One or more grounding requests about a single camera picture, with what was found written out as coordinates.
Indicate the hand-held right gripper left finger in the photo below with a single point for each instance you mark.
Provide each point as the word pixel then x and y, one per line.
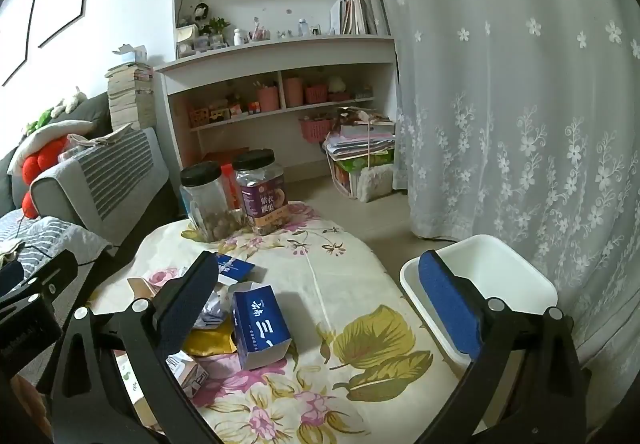
pixel 190 304

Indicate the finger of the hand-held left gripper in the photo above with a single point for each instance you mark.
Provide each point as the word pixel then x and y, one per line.
pixel 50 271
pixel 10 278

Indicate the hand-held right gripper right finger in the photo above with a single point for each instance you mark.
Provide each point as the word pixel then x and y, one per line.
pixel 445 304

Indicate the white plastic bin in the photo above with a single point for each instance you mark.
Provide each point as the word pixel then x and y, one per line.
pixel 500 269

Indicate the blue and white carton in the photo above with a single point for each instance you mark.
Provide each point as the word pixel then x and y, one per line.
pixel 260 324

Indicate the crumpled white paper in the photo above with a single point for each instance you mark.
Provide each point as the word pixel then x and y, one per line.
pixel 217 309

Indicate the grey patterned blanket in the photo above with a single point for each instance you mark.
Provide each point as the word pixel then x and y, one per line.
pixel 50 234

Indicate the flat blue cardboard box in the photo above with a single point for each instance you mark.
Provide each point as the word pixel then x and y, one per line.
pixel 235 266

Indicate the small printed carton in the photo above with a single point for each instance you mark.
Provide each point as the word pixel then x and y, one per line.
pixel 192 374

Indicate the clear jar with black lid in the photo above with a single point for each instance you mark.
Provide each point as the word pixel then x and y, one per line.
pixel 207 204

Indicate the red plush toy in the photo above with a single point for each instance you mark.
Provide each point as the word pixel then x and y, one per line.
pixel 40 159

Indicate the striped sofa cover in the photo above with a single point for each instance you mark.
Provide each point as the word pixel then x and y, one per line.
pixel 115 169

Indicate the floral tablecloth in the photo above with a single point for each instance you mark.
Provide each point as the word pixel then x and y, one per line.
pixel 325 274

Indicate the purple label jar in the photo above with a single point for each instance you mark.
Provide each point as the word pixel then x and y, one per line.
pixel 260 199

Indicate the white pillow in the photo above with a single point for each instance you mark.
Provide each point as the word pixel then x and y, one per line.
pixel 50 131

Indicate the green plush toy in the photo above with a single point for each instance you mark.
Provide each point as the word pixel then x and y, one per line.
pixel 39 120

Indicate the box of papers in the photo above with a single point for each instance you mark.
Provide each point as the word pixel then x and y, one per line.
pixel 347 174

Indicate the grey sofa cushion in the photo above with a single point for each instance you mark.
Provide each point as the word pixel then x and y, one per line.
pixel 90 106

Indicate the tied bundle of papers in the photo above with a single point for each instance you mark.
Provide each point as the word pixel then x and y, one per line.
pixel 355 139

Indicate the stack of worn books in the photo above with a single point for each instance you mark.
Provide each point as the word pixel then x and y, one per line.
pixel 130 94

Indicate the pink hanging basket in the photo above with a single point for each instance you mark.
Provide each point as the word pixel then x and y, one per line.
pixel 315 130

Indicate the pink cup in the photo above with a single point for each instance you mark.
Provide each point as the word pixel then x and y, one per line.
pixel 294 91
pixel 267 98

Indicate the tissue box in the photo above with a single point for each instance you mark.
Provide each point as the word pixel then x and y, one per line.
pixel 131 54

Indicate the white flowered curtain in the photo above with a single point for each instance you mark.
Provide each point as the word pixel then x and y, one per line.
pixel 500 74

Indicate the white bookshelf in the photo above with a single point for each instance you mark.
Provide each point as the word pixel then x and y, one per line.
pixel 280 54

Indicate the small potted plant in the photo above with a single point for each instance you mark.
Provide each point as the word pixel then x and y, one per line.
pixel 215 29

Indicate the upright books beside curtain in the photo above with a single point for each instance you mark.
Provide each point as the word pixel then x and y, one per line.
pixel 355 14

